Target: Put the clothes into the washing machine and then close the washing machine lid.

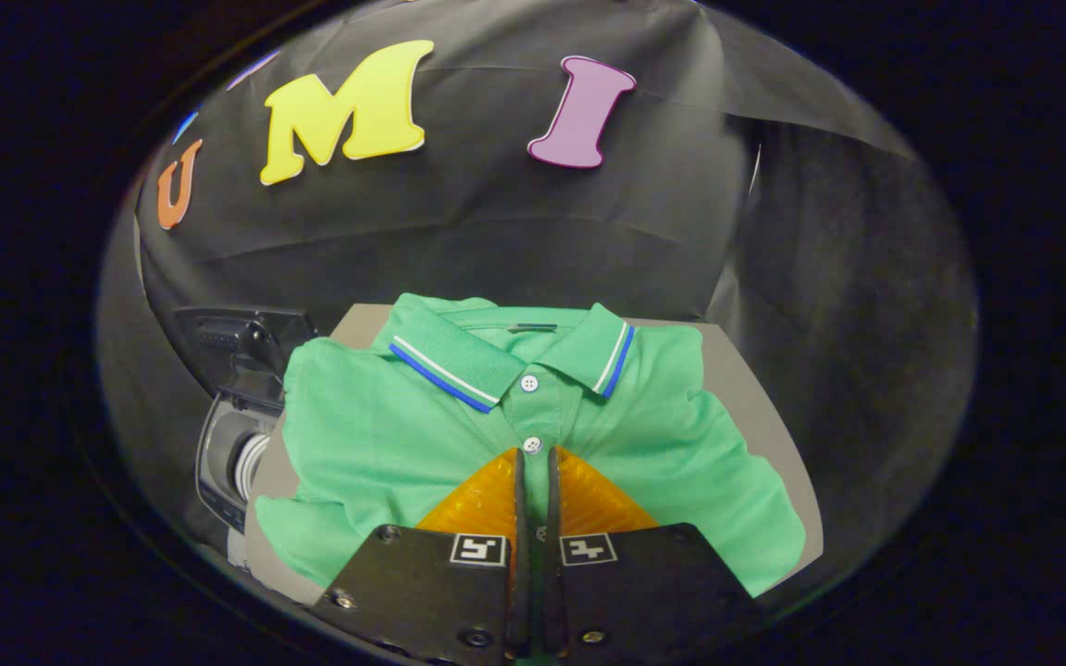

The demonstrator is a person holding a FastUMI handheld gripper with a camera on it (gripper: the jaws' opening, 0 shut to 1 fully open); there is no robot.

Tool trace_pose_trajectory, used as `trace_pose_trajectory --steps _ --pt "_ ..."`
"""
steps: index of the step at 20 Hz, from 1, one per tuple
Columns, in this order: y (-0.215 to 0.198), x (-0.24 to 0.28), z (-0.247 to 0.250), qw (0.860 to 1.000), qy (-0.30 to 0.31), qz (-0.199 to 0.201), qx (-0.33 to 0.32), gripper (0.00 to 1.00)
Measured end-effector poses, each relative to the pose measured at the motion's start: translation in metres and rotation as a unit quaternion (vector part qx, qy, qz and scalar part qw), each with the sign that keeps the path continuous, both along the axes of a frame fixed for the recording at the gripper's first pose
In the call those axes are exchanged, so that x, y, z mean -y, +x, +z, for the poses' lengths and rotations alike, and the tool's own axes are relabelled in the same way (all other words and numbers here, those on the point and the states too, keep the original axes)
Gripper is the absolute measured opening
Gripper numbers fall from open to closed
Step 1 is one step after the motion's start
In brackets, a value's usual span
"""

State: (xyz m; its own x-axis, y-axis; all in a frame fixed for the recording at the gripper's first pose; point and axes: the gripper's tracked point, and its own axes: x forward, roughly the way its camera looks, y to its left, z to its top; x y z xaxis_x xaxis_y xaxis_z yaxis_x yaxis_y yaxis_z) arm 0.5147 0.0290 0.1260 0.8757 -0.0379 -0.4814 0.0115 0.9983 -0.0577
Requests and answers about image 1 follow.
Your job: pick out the dark washing machine lid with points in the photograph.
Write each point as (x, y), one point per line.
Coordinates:
(246, 347)

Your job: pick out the grey washing machine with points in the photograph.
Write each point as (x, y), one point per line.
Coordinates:
(218, 453)

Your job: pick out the black backdrop cloth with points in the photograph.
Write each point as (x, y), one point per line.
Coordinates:
(496, 231)

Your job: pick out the green polo shirt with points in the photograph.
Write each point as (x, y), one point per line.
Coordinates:
(385, 435)

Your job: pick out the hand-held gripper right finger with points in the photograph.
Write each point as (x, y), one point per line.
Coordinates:
(653, 583)

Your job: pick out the beige cabinet with dark top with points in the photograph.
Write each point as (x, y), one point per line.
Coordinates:
(755, 398)

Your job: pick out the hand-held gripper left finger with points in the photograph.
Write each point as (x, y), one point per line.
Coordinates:
(422, 583)

